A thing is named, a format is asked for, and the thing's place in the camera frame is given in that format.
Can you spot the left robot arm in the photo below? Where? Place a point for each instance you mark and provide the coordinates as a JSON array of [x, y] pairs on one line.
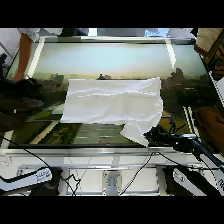
[[30, 178]]

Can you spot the white garment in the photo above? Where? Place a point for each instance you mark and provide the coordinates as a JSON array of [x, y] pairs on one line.
[[113, 101]]

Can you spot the person's forearm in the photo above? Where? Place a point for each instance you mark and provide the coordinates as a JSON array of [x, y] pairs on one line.
[[25, 55]]

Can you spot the brown garment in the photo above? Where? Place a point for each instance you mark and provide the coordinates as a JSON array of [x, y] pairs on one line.
[[211, 128]]

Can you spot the heap of clothes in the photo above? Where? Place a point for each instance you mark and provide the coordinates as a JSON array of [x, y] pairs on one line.
[[16, 100]]

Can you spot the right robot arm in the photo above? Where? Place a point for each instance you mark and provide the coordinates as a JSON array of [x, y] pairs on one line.
[[200, 149]]

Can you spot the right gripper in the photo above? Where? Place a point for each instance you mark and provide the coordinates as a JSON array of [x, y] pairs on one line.
[[161, 137]]

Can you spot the silver frame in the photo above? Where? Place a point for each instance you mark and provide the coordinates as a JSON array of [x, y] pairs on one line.
[[100, 152]]

